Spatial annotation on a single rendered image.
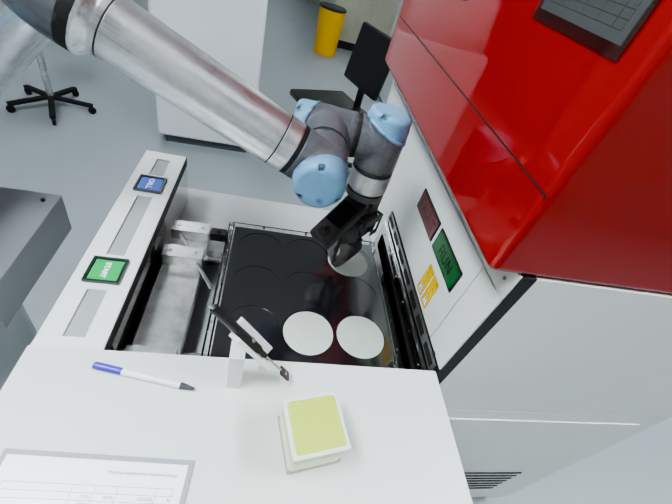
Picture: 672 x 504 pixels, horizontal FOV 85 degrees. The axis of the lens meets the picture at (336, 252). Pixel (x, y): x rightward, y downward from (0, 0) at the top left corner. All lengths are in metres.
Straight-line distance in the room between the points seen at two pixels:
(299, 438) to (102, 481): 0.23
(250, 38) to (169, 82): 2.14
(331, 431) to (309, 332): 0.27
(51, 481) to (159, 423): 0.12
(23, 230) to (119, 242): 0.20
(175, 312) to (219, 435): 0.29
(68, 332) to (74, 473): 0.21
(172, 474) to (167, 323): 0.29
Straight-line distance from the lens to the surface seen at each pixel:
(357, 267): 0.88
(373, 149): 0.64
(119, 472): 0.56
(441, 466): 0.63
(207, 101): 0.49
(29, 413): 0.62
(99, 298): 0.71
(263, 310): 0.75
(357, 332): 0.76
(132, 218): 0.84
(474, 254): 0.62
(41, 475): 0.58
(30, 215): 0.95
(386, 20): 6.28
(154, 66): 0.50
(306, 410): 0.52
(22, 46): 0.75
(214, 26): 2.63
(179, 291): 0.80
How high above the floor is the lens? 1.50
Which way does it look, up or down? 42 degrees down
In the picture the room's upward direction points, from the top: 19 degrees clockwise
